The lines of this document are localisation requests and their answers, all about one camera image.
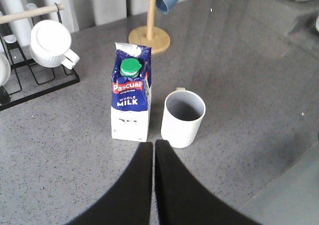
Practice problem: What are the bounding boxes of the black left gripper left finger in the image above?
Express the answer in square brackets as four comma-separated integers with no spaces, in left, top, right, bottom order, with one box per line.
[69,142,153,225]

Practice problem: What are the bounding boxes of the dark glass cup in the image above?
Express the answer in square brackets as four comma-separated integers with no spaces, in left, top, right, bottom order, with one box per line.
[0,85,11,105]

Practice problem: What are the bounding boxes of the white smiley mug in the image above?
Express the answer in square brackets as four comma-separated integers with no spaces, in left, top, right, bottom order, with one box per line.
[0,53,11,86]

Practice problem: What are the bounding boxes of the grey curtain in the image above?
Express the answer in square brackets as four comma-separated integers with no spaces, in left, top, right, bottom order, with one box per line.
[0,0,217,46]

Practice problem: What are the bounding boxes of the blue white milk carton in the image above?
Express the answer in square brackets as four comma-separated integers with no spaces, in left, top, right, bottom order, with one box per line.
[111,42,152,142]

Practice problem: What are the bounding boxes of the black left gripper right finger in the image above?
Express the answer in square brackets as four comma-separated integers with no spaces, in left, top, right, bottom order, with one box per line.
[155,140,256,225]

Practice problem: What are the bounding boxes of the white ribbed mug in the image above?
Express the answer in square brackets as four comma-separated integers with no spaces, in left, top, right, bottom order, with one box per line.
[30,19,80,70]

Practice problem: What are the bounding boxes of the white HOME mug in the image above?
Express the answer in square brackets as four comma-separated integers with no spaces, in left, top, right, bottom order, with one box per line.
[160,87,206,148]

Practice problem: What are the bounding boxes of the black wire mug rack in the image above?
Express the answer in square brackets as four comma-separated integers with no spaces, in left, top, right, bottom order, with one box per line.
[0,3,80,111]

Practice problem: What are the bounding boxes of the wooden mug tree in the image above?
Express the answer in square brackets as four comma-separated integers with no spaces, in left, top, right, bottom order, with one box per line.
[128,0,170,54]

